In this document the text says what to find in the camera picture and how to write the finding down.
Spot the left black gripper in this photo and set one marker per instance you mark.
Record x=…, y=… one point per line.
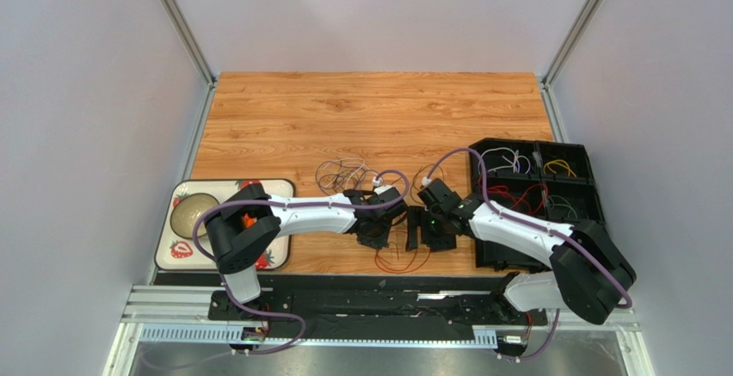
x=378, y=243

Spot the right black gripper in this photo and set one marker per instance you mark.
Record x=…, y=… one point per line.
x=427, y=236

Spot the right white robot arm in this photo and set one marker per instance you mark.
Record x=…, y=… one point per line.
x=586, y=272

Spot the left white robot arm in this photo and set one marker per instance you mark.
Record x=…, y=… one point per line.
x=235, y=233

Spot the black compartment organizer bin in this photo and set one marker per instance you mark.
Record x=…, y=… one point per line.
x=547, y=180

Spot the cream enamel bowl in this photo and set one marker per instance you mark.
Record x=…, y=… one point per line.
x=187, y=209

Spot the strawberry print white tray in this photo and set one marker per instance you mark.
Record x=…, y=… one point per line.
x=176, y=253

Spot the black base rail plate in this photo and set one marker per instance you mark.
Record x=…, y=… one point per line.
x=387, y=308

